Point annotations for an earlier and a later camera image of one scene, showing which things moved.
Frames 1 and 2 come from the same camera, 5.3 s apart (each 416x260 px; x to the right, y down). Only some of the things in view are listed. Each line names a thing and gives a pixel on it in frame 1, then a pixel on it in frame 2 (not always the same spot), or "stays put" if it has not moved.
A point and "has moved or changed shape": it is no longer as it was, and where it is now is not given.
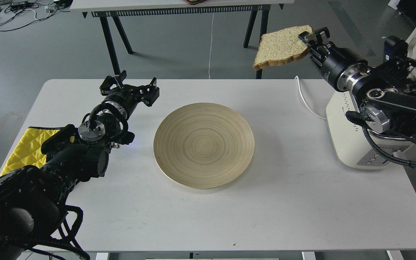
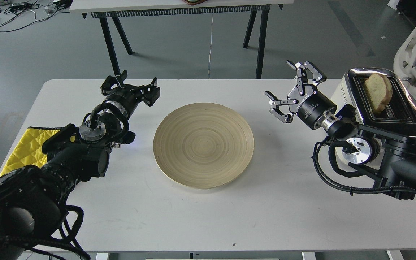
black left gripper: [126, 96] stays put
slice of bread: [277, 47] has moved or changed shape
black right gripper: [340, 67] to [307, 107]
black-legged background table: [107, 11] stays put
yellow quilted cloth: [27, 151] stays put
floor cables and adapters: [5, 15] stays put
